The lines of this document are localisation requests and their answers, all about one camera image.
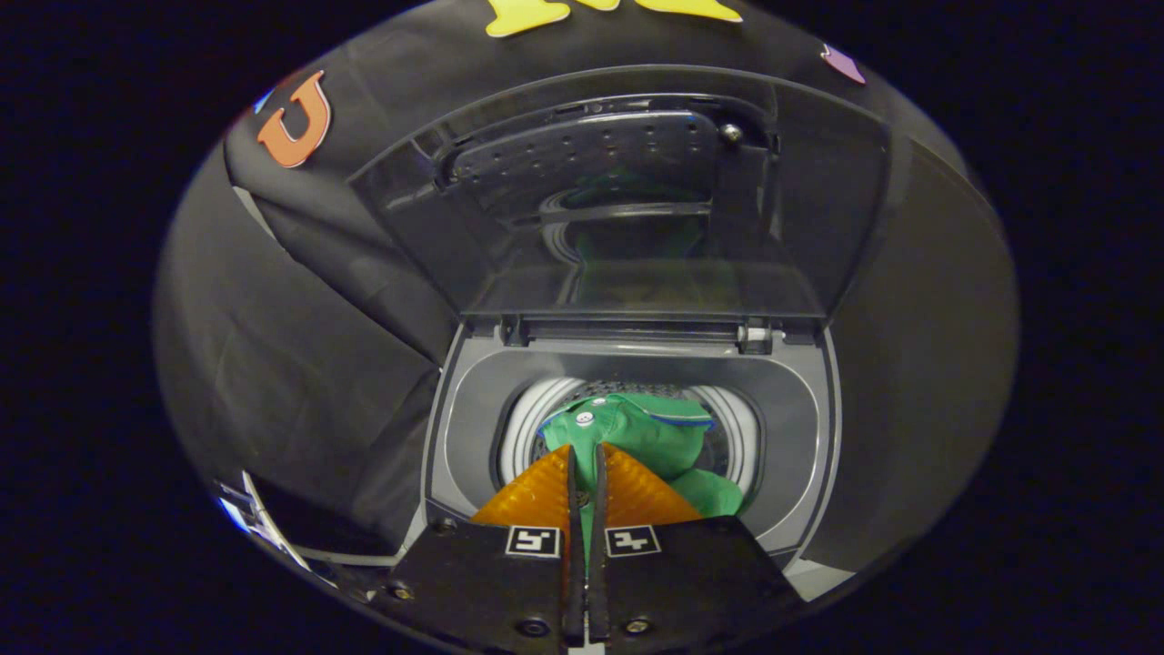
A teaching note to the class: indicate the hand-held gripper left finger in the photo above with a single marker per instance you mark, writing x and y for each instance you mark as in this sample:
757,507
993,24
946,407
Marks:
482,573

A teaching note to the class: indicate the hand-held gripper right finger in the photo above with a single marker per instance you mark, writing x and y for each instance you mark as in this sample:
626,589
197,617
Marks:
691,573

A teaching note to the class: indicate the green polo shirt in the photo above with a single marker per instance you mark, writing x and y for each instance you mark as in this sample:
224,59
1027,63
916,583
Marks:
650,432

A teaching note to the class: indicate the grey washing machine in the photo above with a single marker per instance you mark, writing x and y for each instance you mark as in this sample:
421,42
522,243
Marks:
473,409

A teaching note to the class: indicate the dark washing machine lid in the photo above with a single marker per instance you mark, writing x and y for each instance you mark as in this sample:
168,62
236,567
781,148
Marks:
637,227

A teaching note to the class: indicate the black backdrop cloth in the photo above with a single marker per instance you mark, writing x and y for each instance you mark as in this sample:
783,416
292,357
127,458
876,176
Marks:
346,273

